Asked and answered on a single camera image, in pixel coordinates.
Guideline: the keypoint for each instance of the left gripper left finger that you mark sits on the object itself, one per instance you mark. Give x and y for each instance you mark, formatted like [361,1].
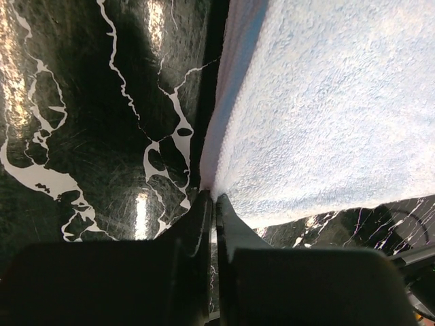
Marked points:
[164,281]

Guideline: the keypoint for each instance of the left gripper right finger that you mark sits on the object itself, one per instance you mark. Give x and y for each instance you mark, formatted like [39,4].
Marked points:
[262,285]

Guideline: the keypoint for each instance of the light blue towel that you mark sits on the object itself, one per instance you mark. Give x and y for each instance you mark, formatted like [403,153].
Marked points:
[322,106]

